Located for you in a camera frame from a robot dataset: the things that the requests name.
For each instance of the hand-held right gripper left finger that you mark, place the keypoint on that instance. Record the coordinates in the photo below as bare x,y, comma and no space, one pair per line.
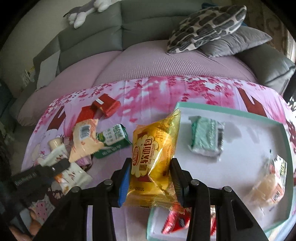
123,185

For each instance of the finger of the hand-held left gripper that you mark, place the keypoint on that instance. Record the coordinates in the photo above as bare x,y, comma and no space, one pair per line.
55,167

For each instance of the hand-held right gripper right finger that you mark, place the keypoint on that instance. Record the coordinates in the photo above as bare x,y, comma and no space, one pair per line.
179,185

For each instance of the white wafer packet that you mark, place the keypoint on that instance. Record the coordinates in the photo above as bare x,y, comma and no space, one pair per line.
71,178

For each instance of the red cookie packet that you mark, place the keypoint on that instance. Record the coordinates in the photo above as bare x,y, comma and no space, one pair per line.
173,220

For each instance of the yellow bread packet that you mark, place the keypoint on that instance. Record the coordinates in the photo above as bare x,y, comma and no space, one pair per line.
150,157

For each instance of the mint green packet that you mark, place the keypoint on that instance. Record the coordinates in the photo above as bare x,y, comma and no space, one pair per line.
204,136

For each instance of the white tray with teal rim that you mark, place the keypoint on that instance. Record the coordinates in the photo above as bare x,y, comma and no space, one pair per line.
242,129

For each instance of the clear round bun packet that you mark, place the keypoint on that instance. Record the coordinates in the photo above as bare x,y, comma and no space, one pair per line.
266,187

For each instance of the person's left hand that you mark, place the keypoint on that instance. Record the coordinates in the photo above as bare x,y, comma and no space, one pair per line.
32,224

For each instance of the cream pudding cup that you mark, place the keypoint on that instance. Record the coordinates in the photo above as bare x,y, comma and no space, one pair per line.
55,143

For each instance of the purple packet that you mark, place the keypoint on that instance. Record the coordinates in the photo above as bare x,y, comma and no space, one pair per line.
84,163

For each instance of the beige bread packet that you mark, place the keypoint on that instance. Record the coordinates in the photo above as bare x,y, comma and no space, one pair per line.
85,141

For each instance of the green white packet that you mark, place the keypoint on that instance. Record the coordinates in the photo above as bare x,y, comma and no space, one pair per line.
113,139

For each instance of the red box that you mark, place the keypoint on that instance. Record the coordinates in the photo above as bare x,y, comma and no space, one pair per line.
107,105

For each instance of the pale paper clutter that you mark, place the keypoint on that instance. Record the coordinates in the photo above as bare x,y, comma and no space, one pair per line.
29,75

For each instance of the printed blanket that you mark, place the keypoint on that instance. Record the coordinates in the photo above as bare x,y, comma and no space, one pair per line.
150,92

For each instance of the pale square pillow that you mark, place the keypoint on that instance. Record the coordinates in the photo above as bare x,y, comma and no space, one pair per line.
47,69

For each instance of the pink ribbed seat cover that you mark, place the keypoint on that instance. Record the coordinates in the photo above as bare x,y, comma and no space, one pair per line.
138,62

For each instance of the grey pillow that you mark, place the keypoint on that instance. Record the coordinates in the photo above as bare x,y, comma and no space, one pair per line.
233,42

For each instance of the grey white plush toy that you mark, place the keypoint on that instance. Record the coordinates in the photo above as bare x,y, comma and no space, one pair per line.
81,14

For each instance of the grey sofa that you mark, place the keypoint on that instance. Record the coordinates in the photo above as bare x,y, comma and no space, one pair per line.
143,30

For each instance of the black white patterned pillow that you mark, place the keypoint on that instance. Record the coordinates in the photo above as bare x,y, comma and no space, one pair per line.
203,25

